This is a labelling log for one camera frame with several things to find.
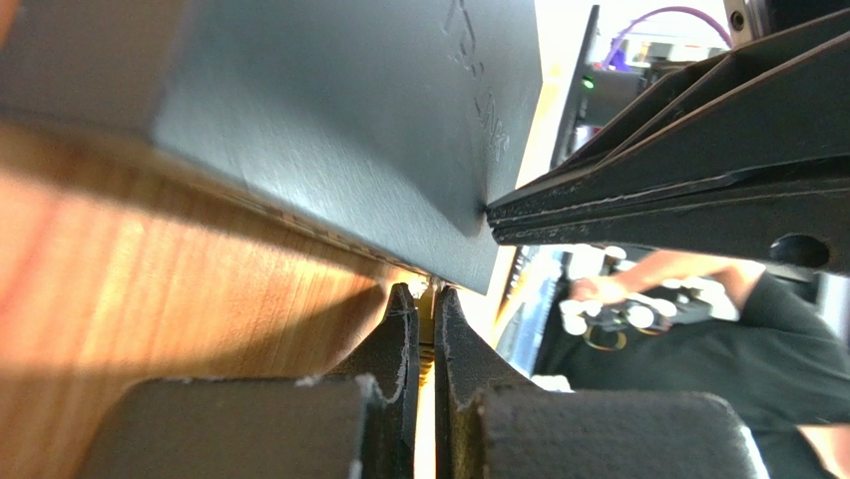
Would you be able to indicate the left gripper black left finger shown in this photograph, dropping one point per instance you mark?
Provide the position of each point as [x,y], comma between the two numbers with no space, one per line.
[386,363]

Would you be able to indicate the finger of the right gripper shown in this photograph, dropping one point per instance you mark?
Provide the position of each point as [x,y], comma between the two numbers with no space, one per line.
[795,214]
[780,100]

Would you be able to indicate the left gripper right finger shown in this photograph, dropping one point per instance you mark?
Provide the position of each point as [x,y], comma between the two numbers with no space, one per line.
[467,371]

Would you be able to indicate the black network switch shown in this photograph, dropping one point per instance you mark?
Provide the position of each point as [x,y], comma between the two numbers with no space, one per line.
[384,125]

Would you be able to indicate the operator in black shirt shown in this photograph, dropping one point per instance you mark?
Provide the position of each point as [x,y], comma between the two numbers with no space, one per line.
[779,365]

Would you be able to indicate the white teleoperation handle device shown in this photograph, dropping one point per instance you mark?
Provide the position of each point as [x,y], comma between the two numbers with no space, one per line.
[605,326]

